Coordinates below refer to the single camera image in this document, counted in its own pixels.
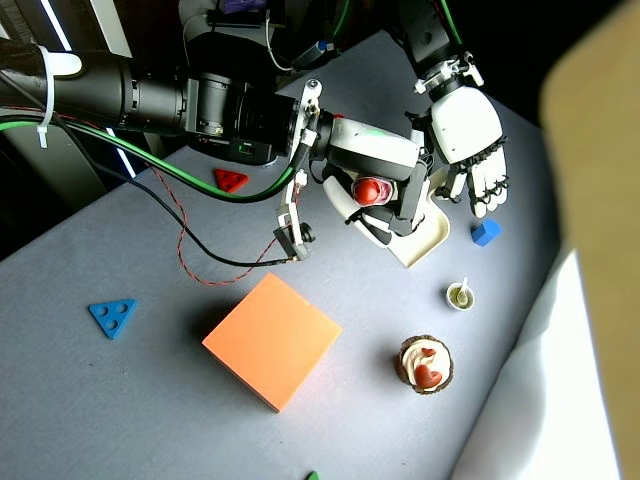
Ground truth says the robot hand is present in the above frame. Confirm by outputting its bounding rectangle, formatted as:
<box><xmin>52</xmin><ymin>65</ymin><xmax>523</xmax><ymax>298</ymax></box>
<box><xmin>321</xmin><ymin>117</ymin><xmax>434</xmax><ymax>248</ymax></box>
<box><xmin>406</xmin><ymin>87</ymin><xmax>511</xmax><ymax>220</ymax></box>

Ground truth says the cream brush with red handle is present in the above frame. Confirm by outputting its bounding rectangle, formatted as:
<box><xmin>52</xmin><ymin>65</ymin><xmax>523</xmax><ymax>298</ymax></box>
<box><xmin>351</xmin><ymin>176</ymin><xmax>397</xmax><ymax>209</ymax></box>

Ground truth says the cream plastic dustpan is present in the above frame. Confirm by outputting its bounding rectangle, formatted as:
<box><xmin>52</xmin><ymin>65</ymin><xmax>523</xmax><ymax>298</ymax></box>
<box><xmin>387</xmin><ymin>164</ymin><xmax>452</xmax><ymax>270</ymax></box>

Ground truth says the blue hexagonal block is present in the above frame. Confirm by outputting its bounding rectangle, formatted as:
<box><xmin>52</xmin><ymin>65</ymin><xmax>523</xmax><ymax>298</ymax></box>
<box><xmin>470</xmin><ymin>218</ymin><xmax>503</xmax><ymax>247</ymax></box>

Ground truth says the grey adapter with blue plug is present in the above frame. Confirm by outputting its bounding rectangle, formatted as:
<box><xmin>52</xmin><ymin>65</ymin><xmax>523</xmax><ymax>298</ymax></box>
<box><xmin>291</xmin><ymin>39</ymin><xmax>336</xmax><ymax>70</ymax></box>

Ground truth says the red triangle block with holes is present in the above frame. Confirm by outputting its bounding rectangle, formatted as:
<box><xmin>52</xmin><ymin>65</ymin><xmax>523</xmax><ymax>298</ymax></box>
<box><xmin>213</xmin><ymin>168</ymin><xmax>250</xmax><ymax>195</ymax></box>

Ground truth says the tan blurry board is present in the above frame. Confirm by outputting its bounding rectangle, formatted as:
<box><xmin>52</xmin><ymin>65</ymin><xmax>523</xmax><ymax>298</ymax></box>
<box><xmin>542</xmin><ymin>0</ymin><xmax>640</xmax><ymax>480</ymax></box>

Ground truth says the small bowl with green soup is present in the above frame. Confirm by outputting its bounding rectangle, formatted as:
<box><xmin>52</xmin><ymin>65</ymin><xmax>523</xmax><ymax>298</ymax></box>
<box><xmin>445</xmin><ymin>277</ymin><xmax>477</xmax><ymax>311</ymax></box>

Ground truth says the black robot body housing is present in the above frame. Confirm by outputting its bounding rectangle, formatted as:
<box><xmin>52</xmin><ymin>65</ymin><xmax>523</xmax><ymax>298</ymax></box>
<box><xmin>178</xmin><ymin>0</ymin><xmax>302</xmax><ymax>97</ymax></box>

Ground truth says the orange square box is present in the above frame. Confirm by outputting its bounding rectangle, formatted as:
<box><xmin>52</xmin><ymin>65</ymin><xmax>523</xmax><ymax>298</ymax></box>
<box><xmin>201</xmin><ymin>272</ymin><xmax>344</xmax><ymax>414</ymax></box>

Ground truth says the toy cupcake with red hearts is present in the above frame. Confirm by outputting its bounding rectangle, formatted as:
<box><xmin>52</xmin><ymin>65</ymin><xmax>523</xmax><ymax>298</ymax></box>
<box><xmin>396</xmin><ymin>334</ymin><xmax>455</xmax><ymax>396</ymax></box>

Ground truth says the white stand with light strip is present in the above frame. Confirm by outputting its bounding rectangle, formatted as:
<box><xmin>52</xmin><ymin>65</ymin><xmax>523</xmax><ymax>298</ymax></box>
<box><xmin>0</xmin><ymin>0</ymin><xmax>138</xmax><ymax>194</ymax></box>

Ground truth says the white sheet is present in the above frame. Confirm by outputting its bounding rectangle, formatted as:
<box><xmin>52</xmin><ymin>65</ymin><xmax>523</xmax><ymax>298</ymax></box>
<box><xmin>449</xmin><ymin>244</ymin><xmax>626</xmax><ymax>480</ymax></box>

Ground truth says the blue triangle block with holes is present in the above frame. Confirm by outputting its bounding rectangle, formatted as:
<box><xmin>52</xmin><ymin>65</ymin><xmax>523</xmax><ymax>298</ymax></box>
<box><xmin>88</xmin><ymin>298</ymin><xmax>139</xmax><ymax>341</ymax></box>

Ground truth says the grey table cloth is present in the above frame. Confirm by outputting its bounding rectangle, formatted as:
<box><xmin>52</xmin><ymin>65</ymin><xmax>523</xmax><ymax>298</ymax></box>
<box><xmin>0</xmin><ymin>29</ymin><xmax>576</xmax><ymax>480</ymax></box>

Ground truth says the green cable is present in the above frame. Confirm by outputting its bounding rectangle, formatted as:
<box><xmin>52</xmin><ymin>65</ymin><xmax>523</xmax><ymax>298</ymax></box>
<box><xmin>0</xmin><ymin>117</ymin><xmax>302</xmax><ymax>203</ymax></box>
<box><xmin>438</xmin><ymin>0</ymin><xmax>464</xmax><ymax>47</ymax></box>
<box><xmin>331</xmin><ymin>0</ymin><xmax>352</xmax><ymax>42</ymax></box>

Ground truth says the white cable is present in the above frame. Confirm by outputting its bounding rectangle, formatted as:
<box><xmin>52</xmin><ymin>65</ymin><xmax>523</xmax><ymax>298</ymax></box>
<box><xmin>263</xmin><ymin>13</ymin><xmax>297</xmax><ymax>73</ymax></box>

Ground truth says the black cable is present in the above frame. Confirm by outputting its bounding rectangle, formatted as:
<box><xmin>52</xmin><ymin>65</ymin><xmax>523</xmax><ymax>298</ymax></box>
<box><xmin>49</xmin><ymin>114</ymin><xmax>297</xmax><ymax>268</ymax></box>

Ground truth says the red twisted cable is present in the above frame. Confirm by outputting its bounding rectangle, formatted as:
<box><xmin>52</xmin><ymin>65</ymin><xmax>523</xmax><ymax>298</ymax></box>
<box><xmin>149</xmin><ymin>166</ymin><xmax>304</xmax><ymax>288</ymax></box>

